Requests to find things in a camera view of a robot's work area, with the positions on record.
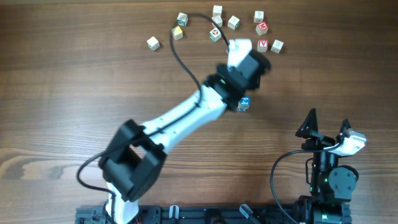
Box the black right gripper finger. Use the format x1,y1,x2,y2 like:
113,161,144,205
295,108,318,138
338,119,351,139

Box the blue letter wooden block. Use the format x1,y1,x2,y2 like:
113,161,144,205
238,96,251,110

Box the red A wooden block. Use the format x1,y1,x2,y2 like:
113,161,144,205
257,40,269,52

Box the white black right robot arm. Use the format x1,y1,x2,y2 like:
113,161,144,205
293,108,367,224

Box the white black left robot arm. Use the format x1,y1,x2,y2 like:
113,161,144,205
98,39,271,223

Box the green ball picture block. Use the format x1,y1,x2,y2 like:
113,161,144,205
209,28,222,42

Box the plain wooden block far right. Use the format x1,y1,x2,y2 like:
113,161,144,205
271,40,284,54

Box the plain wooden block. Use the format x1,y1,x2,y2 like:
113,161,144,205
213,5,223,17
271,40,284,54
254,11,264,23
147,36,160,51

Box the green edged wooden block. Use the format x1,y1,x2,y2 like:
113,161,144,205
228,16,240,30

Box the red M wooden block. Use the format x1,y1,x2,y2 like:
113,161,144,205
256,21,269,35

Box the red side wooden block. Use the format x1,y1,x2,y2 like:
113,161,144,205
212,16,223,27

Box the plain wooden block upper right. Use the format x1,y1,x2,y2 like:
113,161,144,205
254,11,264,23

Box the yellow top wooden block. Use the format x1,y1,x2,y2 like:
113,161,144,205
171,26,183,40

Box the plain wooden block top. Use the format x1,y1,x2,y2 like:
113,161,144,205
213,5,223,17

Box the green side wooden block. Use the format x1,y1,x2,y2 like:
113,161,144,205
177,12,188,27

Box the plain wooden block far left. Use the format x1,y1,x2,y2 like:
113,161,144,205
147,36,160,51

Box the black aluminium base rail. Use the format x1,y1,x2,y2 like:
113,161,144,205
74,203,352,224

